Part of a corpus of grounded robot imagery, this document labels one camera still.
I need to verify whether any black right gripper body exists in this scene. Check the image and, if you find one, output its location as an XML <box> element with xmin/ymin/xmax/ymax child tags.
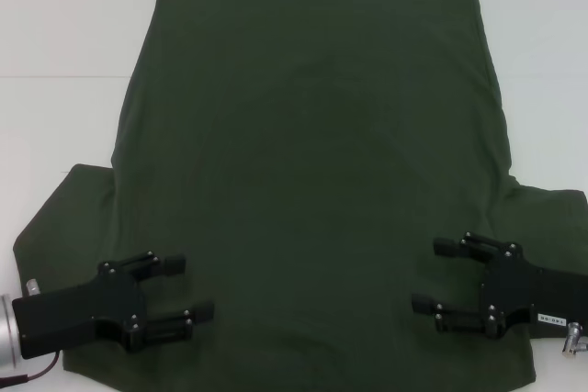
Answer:
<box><xmin>480</xmin><ymin>252</ymin><xmax>588</xmax><ymax>342</ymax></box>

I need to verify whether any left gripper cable with connector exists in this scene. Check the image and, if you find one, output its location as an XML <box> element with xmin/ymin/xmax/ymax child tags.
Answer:
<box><xmin>0</xmin><ymin>277</ymin><xmax>62</xmax><ymax>384</ymax></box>

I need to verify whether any dark green t-shirt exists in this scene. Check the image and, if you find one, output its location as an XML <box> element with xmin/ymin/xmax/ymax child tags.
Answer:
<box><xmin>12</xmin><ymin>0</ymin><xmax>588</xmax><ymax>386</ymax></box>

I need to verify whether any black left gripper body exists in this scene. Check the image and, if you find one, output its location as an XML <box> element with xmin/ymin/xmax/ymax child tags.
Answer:
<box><xmin>12</xmin><ymin>262</ymin><xmax>151</xmax><ymax>360</ymax></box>

